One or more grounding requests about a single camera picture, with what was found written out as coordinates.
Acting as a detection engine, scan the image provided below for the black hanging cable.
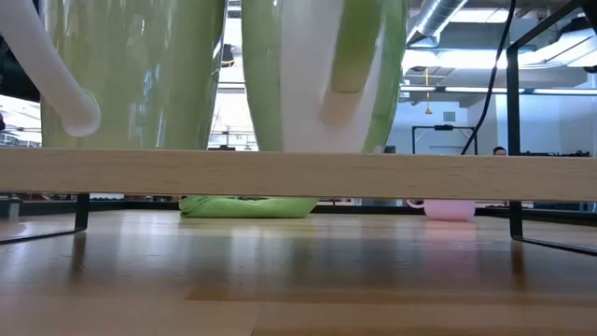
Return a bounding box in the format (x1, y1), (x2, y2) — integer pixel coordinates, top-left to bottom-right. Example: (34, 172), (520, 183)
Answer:
(460, 0), (518, 156)

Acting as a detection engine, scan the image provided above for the pale green mug white handle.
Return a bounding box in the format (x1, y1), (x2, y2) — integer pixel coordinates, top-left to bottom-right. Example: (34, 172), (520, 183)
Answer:
(0, 0), (228, 151)

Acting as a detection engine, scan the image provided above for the silver ventilation duct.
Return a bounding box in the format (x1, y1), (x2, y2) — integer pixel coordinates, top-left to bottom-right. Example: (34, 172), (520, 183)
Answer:
(406, 0), (470, 47)

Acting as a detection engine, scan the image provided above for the black metal table frame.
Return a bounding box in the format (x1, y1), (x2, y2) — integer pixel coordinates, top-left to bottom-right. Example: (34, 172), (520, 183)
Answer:
(0, 198), (597, 218)

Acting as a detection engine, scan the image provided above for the yellow hanging cable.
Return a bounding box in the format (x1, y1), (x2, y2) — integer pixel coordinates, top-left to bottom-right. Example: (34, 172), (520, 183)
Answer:
(423, 67), (433, 116)

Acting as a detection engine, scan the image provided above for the green white striped mug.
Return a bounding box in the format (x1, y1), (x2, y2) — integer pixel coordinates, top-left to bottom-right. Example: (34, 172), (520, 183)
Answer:
(241, 0), (409, 155)

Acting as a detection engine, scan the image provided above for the black background rig frame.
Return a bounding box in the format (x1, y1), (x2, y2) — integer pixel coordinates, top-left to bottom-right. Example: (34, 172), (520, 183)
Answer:
(411, 124), (479, 156)

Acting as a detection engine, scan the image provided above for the pink mug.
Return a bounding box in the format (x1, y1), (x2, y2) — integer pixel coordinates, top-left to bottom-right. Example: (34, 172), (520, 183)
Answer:
(406, 199), (477, 222)

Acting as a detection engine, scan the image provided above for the ceiling light strip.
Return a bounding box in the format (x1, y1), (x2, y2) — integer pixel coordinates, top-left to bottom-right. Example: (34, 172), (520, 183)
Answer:
(443, 86), (526, 94)

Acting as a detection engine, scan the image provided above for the black ceiling cable reel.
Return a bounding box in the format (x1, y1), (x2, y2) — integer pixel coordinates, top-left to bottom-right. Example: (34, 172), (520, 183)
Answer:
(220, 43), (236, 69)

